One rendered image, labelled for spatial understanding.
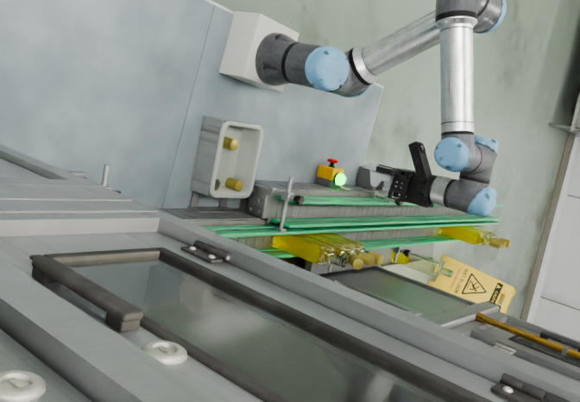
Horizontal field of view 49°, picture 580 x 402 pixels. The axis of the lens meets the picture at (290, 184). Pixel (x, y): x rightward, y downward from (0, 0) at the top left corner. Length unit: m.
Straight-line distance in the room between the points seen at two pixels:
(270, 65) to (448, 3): 0.53
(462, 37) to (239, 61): 0.63
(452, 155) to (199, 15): 0.79
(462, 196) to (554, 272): 6.18
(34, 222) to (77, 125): 0.83
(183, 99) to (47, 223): 1.04
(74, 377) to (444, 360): 0.35
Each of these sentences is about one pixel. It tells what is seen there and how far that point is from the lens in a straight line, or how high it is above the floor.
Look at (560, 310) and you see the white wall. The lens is 7.80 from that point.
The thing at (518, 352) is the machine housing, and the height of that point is 1.58.
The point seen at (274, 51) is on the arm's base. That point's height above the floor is 0.90.
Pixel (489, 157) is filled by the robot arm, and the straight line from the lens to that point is 1.60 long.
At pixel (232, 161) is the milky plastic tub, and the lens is 1.93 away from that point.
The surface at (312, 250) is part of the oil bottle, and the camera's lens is 1.90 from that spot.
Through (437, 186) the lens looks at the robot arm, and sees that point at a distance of 1.64.
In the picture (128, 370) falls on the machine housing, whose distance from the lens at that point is 0.44.
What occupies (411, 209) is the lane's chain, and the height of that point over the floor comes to 0.88.
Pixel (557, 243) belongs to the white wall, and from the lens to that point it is 7.73.
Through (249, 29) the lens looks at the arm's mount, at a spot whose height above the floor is 0.83.
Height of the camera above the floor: 2.10
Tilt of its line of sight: 38 degrees down
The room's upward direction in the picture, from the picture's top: 107 degrees clockwise
